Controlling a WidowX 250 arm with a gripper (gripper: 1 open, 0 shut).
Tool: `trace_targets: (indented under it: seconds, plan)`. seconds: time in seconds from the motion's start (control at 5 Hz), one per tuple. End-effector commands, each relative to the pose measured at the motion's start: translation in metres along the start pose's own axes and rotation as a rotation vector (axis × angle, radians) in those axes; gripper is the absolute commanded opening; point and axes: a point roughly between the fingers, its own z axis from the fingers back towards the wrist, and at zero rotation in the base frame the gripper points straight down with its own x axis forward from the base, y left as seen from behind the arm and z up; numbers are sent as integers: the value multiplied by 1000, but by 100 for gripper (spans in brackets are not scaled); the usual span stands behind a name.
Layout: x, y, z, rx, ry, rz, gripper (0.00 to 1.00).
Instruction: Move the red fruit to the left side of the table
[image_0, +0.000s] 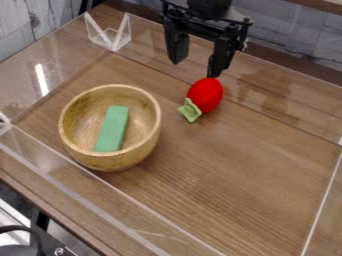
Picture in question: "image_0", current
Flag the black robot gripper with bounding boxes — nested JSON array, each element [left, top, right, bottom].
[[160, 0, 253, 78]]

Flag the red plush fruit green stem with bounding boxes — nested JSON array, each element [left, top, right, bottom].
[[176, 77, 225, 124]]

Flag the light wooden bowl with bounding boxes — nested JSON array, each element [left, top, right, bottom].
[[57, 84, 161, 172]]

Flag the clear acrylic tray walls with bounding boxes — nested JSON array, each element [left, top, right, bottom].
[[0, 7, 342, 256]]

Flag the green rectangular block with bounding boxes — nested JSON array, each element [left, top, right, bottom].
[[93, 105, 129, 153]]

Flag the black table leg frame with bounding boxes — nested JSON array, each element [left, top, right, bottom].
[[29, 208, 92, 256]]

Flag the black cable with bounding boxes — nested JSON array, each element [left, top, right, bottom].
[[0, 225, 45, 256]]

